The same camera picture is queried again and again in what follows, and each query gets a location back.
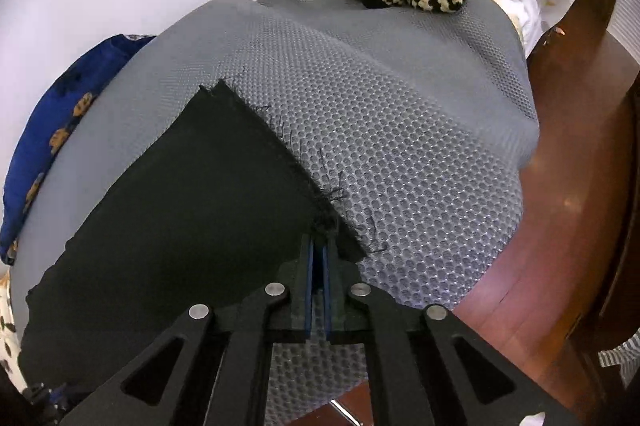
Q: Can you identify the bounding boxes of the grey mesh mat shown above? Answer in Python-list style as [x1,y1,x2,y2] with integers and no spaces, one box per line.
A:
[9,0,542,426]

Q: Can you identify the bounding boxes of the black pants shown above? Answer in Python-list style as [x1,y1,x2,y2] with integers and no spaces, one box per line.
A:
[19,79,367,407]

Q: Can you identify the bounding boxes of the blue printed blanket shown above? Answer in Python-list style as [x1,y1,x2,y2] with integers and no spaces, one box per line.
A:
[0,34,158,266]

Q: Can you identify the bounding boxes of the grey striped cloth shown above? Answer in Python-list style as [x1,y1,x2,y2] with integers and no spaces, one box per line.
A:
[597,326,640,388]

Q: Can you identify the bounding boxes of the white spotted sheet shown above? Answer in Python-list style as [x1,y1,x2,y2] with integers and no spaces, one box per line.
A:
[0,273,27,399]

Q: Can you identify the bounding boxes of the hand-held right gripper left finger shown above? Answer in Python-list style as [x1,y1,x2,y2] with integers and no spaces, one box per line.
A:
[60,233,315,426]

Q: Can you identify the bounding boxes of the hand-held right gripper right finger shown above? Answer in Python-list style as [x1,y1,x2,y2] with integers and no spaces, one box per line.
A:
[322,236,583,426]

